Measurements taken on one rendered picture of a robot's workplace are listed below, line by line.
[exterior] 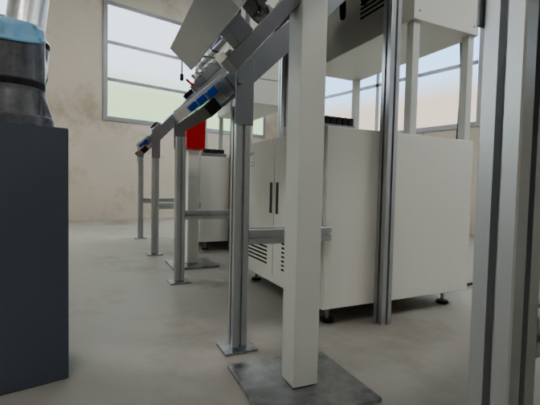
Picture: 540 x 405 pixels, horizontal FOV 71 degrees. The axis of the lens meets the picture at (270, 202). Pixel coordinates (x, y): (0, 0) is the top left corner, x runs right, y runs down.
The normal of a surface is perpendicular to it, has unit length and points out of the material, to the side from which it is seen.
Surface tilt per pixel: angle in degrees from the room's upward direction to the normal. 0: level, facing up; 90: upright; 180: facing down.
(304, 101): 90
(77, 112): 90
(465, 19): 90
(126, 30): 90
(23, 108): 73
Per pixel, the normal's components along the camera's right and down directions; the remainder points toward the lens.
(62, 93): 0.61, 0.05
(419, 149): 0.43, 0.05
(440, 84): -0.79, 0.01
